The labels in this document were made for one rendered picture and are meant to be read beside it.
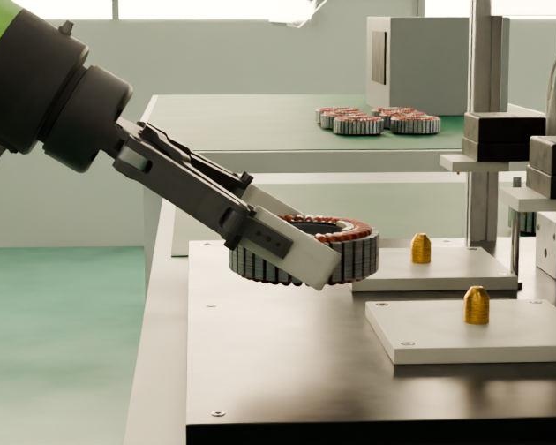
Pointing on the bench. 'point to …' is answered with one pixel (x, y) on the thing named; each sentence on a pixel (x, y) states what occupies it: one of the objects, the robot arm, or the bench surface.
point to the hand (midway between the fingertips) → (302, 245)
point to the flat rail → (529, 8)
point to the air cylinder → (555, 245)
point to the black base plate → (356, 365)
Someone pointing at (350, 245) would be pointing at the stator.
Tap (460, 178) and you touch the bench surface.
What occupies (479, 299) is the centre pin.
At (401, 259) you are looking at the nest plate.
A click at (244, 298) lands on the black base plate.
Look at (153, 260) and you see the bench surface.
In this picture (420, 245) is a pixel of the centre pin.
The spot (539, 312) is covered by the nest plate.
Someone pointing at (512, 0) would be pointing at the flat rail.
